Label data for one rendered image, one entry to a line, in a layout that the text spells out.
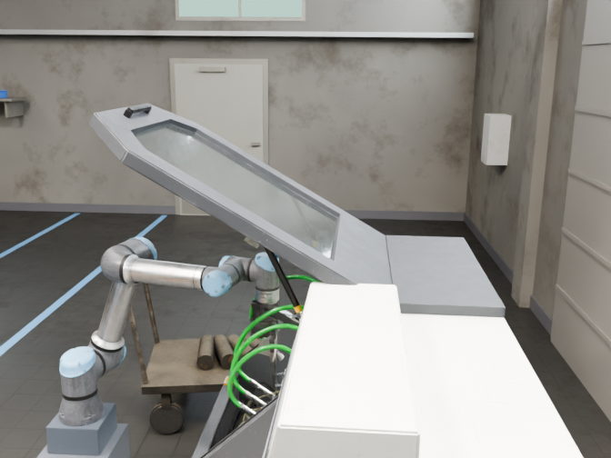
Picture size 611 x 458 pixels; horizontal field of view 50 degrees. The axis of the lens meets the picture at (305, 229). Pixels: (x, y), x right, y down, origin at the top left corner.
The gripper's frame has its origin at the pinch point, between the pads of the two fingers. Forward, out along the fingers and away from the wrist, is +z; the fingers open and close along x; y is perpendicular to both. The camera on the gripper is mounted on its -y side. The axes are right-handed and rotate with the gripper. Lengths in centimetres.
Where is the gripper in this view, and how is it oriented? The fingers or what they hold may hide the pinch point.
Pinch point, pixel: (274, 358)
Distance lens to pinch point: 217.4
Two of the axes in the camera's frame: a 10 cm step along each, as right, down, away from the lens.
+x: -0.9, 2.4, -9.7
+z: -0.1, 9.7, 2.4
